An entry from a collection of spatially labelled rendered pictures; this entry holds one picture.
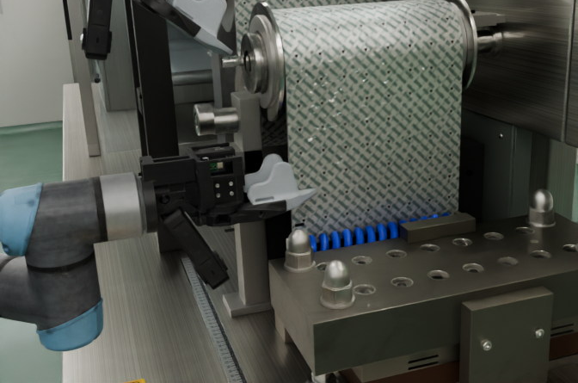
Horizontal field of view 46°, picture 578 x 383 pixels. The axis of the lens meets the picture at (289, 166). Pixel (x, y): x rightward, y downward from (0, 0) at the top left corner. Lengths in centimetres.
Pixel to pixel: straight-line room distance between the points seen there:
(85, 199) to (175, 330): 27
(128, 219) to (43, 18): 561
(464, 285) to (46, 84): 582
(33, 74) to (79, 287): 563
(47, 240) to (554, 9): 64
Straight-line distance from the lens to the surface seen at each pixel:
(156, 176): 78
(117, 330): 98
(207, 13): 83
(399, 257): 82
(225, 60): 87
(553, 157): 120
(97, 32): 83
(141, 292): 107
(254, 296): 97
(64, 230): 78
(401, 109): 87
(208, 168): 77
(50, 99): 643
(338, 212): 87
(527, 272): 81
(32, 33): 635
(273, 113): 84
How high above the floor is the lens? 138
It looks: 17 degrees down
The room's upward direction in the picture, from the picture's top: 3 degrees counter-clockwise
